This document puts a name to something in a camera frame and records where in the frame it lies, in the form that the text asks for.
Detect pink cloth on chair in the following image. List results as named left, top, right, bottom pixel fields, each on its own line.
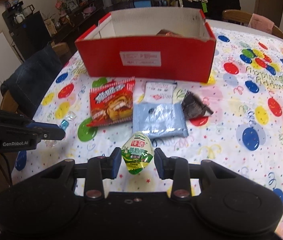
left=248, top=14, right=274, bottom=34

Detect red cake snack packet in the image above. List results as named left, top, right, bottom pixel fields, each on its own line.
left=86, top=77, right=135, bottom=127

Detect light blue snack packet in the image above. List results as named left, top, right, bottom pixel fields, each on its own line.
left=133, top=103, right=188, bottom=139

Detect brown oreo snack packet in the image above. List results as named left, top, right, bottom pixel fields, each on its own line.
left=156, top=29, right=182, bottom=37

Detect small clear blue candy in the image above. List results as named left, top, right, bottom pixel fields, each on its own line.
left=59, top=111, right=77, bottom=131

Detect dark tv cabinet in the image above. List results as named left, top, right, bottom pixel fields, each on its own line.
left=2, top=0, right=105, bottom=60

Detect balloon pattern tablecloth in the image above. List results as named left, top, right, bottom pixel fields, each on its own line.
left=12, top=27, right=283, bottom=239

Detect wooden chair right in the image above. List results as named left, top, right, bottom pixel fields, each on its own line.
left=222, top=9, right=283, bottom=40

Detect white blue milk packet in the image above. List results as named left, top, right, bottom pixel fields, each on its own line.
left=142, top=81, right=177, bottom=104

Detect blue jeans on chair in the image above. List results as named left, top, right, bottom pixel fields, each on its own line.
left=0, top=44, right=64, bottom=118

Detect wooden chair left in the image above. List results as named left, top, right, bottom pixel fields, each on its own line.
left=0, top=42, right=72, bottom=116

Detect wooden chair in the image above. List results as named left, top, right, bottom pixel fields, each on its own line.
left=222, top=9, right=283, bottom=40
left=0, top=42, right=72, bottom=116

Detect red white cardboard box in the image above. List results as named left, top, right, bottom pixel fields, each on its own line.
left=75, top=7, right=216, bottom=83

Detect dark brown candy packet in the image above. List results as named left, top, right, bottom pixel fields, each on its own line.
left=181, top=90, right=214, bottom=120

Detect green white jelly cup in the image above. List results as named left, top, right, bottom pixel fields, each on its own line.
left=121, top=132, right=155, bottom=175

